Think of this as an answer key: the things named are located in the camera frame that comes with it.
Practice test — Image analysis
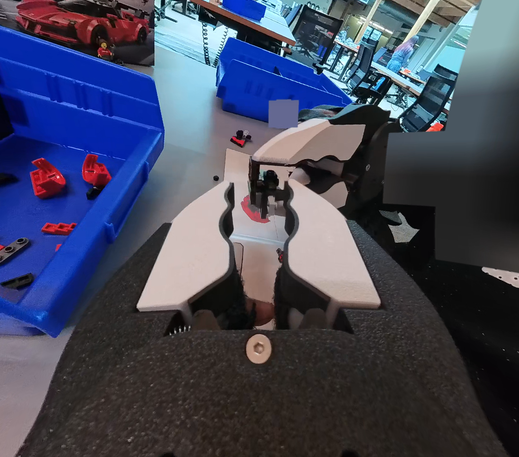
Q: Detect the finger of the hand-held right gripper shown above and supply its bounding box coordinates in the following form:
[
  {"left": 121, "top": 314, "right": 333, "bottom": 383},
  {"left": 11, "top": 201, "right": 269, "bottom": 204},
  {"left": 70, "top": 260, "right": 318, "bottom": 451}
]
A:
[
  {"left": 289, "top": 167, "right": 349, "bottom": 208},
  {"left": 251, "top": 119, "right": 366, "bottom": 168}
]

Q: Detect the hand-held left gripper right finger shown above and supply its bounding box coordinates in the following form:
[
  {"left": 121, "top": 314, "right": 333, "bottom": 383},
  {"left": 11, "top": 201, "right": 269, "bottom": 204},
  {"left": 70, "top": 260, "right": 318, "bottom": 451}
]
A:
[{"left": 283, "top": 179, "right": 382, "bottom": 319}]

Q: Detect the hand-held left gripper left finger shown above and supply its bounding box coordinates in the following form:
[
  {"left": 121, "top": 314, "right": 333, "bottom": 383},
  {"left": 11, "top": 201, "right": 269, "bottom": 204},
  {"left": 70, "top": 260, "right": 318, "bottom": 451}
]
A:
[{"left": 137, "top": 182, "right": 244, "bottom": 320}]

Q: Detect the black toy brick assembly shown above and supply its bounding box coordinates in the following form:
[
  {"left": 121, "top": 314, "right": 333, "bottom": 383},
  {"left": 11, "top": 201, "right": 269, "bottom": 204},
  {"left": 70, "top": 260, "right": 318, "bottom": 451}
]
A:
[{"left": 248, "top": 156, "right": 291, "bottom": 219}]

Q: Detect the white instruction booklet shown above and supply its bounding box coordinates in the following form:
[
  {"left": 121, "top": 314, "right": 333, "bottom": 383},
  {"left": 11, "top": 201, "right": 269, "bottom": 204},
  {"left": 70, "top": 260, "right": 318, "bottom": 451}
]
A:
[{"left": 224, "top": 148, "right": 293, "bottom": 265}]

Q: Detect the black mesh office chair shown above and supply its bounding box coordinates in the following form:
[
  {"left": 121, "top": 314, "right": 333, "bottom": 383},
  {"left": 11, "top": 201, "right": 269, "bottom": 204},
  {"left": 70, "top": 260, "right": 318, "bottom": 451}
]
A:
[
  {"left": 398, "top": 64, "right": 458, "bottom": 133},
  {"left": 291, "top": 4, "right": 345, "bottom": 62},
  {"left": 347, "top": 42, "right": 388, "bottom": 106}
]

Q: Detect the red curved toy piece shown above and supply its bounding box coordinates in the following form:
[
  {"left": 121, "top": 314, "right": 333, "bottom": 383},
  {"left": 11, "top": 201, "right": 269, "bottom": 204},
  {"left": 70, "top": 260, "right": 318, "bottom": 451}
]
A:
[
  {"left": 82, "top": 154, "right": 112, "bottom": 189},
  {"left": 30, "top": 157, "right": 66, "bottom": 199}
]

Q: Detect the wooden top desk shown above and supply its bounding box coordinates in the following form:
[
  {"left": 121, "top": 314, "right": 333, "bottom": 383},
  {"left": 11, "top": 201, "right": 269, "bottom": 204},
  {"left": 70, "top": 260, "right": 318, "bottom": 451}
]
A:
[{"left": 188, "top": 0, "right": 297, "bottom": 56}]

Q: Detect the red flat toy plate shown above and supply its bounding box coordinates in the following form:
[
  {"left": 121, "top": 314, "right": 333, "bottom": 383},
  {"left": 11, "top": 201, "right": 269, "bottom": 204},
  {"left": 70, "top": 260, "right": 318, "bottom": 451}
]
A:
[{"left": 41, "top": 222, "right": 77, "bottom": 236}]

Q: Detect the blue storage bin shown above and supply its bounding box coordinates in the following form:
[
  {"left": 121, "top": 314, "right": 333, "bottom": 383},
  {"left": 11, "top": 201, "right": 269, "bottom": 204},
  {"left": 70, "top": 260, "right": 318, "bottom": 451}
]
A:
[{"left": 222, "top": 0, "right": 267, "bottom": 20}]

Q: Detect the black flat toy plate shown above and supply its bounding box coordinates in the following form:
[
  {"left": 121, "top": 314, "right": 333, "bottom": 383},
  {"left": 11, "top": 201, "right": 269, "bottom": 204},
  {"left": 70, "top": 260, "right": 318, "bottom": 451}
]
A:
[{"left": 0, "top": 273, "right": 35, "bottom": 288}]

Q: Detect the grey flat toy plate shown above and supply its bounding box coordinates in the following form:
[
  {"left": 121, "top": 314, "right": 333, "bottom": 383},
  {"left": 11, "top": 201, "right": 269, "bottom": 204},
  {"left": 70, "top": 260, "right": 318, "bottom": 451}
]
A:
[{"left": 0, "top": 237, "right": 31, "bottom": 264}]

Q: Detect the large blue plastic bin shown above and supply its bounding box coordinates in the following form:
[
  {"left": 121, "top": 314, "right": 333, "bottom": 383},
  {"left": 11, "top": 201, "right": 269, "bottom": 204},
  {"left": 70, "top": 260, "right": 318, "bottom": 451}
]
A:
[{"left": 0, "top": 25, "right": 165, "bottom": 339}]

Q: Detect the toy car picture box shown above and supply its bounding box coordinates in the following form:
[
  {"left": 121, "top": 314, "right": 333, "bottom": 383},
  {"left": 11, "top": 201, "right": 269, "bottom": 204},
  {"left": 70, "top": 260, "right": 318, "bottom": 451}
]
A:
[{"left": 0, "top": 0, "right": 157, "bottom": 67}]

